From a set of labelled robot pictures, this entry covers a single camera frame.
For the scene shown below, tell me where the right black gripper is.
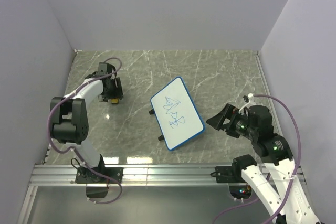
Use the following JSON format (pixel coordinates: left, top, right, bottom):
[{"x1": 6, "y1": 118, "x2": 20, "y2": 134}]
[{"x1": 205, "y1": 102, "x2": 257, "y2": 140}]

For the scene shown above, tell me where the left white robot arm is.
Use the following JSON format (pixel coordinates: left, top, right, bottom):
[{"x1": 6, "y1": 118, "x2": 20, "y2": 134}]
[{"x1": 47, "y1": 61, "x2": 123, "y2": 183}]

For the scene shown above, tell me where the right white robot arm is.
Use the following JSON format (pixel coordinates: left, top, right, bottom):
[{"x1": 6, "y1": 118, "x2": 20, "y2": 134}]
[{"x1": 206, "y1": 103, "x2": 320, "y2": 223}]

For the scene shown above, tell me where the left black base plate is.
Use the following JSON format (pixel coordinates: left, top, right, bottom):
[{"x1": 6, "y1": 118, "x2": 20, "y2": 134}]
[{"x1": 75, "y1": 167, "x2": 123, "y2": 184}]

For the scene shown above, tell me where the blue framed whiteboard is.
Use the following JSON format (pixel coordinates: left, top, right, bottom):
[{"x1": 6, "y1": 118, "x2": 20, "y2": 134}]
[{"x1": 150, "y1": 77, "x2": 205, "y2": 151}]

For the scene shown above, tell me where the aluminium mounting rail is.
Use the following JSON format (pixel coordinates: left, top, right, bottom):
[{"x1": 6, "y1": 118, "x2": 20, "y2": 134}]
[{"x1": 28, "y1": 163, "x2": 230, "y2": 187}]

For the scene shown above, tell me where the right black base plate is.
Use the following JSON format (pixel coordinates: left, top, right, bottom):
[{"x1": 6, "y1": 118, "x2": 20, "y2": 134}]
[{"x1": 210, "y1": 166, "x2": 245, "y2": 184}]

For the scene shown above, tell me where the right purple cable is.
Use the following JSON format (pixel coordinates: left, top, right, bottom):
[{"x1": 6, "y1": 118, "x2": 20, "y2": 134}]
[{"x1": 212, "y1": 93, "x2": 301, "y2": 224}]

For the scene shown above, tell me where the whiteboard wire stand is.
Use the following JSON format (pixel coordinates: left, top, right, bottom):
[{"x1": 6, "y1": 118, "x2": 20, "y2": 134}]
[{"x1": 148, "y1": 108, "x2": 165, "y2": 141}]

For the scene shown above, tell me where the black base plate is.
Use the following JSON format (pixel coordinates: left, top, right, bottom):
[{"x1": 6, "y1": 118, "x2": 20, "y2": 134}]
[
  {"x1": 210, "y1": 166, "x2": 245, "y2": 184},
  {"x1": 75, "y1": 167, "x2": 123, "y2": 184}
]

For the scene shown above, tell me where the yellow whiteboard eraser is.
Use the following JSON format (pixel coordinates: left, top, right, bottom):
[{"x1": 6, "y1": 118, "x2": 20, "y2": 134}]
[{"x1": 110, "y1": 99, "x2": 119, "y2": 104}]

